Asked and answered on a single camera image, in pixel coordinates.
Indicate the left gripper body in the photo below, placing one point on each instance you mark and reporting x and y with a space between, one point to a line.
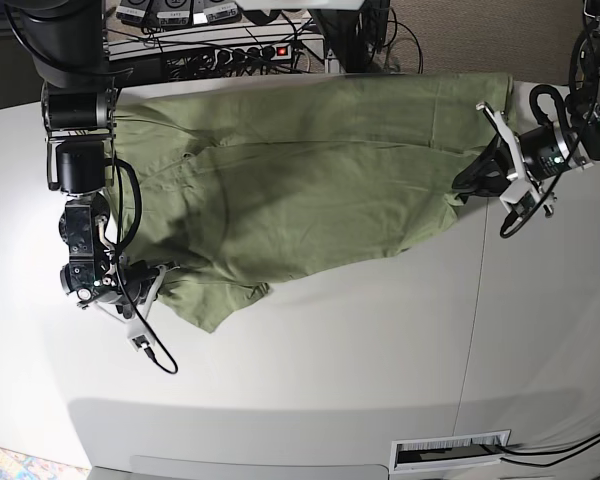
537 155

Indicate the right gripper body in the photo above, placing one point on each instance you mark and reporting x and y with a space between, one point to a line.
126 298

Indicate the green T-shirt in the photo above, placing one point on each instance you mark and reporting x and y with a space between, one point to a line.
250 188

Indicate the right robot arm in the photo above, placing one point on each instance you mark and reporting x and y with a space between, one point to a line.
68 43

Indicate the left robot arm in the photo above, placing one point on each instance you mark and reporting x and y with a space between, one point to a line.
579 110

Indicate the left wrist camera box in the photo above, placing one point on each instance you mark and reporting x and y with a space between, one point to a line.
517 192

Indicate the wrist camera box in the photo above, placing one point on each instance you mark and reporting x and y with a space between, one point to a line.
517 192
139 338

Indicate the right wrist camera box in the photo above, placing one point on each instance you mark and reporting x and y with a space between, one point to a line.
139 338

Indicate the white table leg post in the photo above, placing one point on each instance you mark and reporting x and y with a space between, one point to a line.
331 62

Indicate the white power strip red switch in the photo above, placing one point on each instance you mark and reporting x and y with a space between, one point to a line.
276 53

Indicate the table cable grommet with brush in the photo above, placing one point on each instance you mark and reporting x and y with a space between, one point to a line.
447 453

